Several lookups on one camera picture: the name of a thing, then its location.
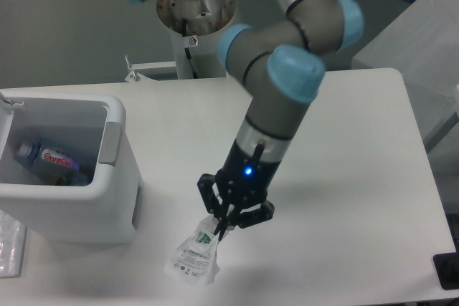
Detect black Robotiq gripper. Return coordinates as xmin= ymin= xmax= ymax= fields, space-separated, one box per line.
xmin=197 ymin=141 xmax=280 ymax=240

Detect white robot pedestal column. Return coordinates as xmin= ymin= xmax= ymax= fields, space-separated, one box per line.
xmin=156 ymin=0 xmax=236 ymax=69

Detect white trash can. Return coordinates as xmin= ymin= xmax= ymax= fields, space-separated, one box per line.
xmin=1 ymin=90 xmax=142 ymax=244

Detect clear crushed plastic bottle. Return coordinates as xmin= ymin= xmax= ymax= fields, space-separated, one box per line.
xmin=16 ymin=139 xmax=95 ymax=176

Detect black cable on pedestal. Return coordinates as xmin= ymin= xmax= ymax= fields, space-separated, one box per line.
xmin=180 ymin=17 xmax=199 ymax=79

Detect trash inside bin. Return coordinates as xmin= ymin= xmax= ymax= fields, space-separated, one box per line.
xmin=55 ymin=173 xmax=90 ymax=186

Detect white plastic wrapper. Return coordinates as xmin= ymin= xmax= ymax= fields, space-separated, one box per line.
xmin=164 ymin=216 xmax=219 ymax=286

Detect clear plastic sheet packet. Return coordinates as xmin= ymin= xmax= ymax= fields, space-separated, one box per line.
xmin=1 ymin=211 xmax=27 ymax=279

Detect white pedestal base frame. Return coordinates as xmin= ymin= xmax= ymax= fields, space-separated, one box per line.
xmin=123 ymin=54 xmax=230 ymax=83

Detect white side table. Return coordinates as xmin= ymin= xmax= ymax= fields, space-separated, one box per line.
xmin=351 ymin=0 xmax=458 ymax=151

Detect black device at table edge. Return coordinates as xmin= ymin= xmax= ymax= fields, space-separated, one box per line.
xmin=433 ymin=252 xmax=458 ymax=290

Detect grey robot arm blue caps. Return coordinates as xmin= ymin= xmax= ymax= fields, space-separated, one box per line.
xmin=129 ymin=0 xmax=364 ymax=237

